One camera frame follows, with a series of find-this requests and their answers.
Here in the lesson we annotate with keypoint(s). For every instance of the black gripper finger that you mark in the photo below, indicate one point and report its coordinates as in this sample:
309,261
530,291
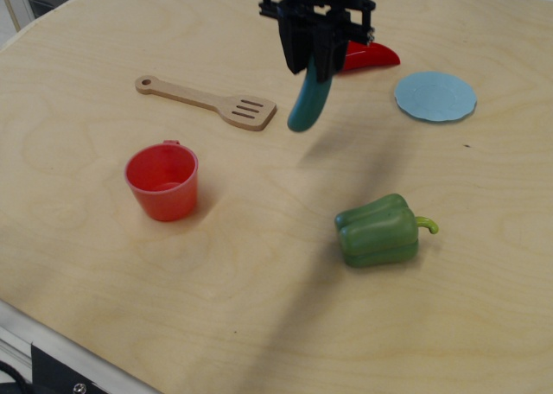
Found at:
296,23
330,43

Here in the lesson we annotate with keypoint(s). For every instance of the green toy cucumber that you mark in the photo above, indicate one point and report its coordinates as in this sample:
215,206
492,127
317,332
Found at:
310,101

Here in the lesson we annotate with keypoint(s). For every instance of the red plastic cup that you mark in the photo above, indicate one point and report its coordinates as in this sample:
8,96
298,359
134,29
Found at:
164,180

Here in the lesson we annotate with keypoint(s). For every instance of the red toy chili pepper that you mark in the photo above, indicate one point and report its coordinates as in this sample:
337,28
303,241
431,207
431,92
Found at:
368,55

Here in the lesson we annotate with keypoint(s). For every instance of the wooden slotted spatula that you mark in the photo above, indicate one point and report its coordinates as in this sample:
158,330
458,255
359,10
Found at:
245,112

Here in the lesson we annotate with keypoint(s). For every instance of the light blue toy plate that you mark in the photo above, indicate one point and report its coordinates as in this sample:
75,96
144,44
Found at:
435,97

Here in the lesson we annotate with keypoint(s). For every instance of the green toy bell pepper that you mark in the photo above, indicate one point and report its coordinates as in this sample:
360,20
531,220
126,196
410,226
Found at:
384,231

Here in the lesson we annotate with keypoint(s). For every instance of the aluminium table frame rail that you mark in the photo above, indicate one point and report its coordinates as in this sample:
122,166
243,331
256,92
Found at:
19,332

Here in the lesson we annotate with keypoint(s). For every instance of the black corner bracket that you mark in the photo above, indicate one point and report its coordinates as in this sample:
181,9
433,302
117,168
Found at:
49,375

